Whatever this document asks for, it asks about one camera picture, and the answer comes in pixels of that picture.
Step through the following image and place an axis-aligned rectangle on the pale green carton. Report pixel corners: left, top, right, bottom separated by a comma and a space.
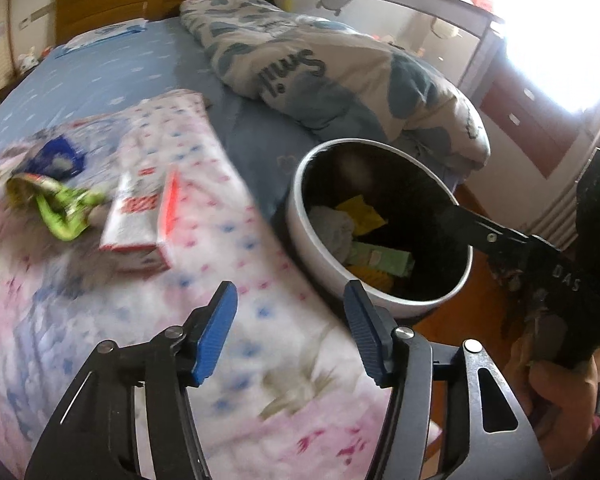
350, 241, 416, 278

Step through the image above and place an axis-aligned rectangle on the grey bed guard rail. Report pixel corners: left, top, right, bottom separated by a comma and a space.
265, 0, 506, 91

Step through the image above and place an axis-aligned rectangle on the pink floral blanket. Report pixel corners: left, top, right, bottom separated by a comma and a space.
0, 89, 441, 480

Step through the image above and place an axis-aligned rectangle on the person's right hand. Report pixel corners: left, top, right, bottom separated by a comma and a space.
510, 337, 600, 441

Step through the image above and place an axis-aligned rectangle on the cloud print duvet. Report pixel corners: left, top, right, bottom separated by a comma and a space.
180, 0, 491, 171

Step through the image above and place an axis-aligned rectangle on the yellow paper wrapper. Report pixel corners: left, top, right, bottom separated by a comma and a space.
336, 195, 387, 236

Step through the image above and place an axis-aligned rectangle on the green plastic wrapper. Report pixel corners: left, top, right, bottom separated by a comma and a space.
32, 185, 106, 242

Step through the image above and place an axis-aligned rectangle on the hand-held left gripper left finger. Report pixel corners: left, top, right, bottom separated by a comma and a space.
24, 281, 239, 480

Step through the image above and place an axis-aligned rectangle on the red and white carton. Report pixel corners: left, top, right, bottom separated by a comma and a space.
100, 167, 181, 273

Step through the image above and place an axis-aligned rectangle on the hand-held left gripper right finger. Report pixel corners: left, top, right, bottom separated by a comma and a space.
342, 280, 551, 480

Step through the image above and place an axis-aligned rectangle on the blue white pillow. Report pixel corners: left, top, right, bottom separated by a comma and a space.
62, 17, 151, 56

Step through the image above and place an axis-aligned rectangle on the white paper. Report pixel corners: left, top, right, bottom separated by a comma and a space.
307, 205, 356, 266

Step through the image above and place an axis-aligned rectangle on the blue snack packet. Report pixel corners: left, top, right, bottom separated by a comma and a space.
27, 135, 88, 181

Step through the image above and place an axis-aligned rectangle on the dark wooden nightstand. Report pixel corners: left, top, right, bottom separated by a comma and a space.
0, 67, 31, 103

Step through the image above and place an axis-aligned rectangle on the red brown dresser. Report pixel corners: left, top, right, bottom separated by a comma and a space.
472, 50, 600, 181

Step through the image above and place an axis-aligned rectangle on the bed with blue sheet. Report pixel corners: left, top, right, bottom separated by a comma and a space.
0, 15, 301, 221

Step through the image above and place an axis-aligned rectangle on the white round trash bin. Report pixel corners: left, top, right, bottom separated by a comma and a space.
286, 138, 474, 318

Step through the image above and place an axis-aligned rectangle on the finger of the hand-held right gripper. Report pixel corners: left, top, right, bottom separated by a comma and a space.
430, 201, 537, 262

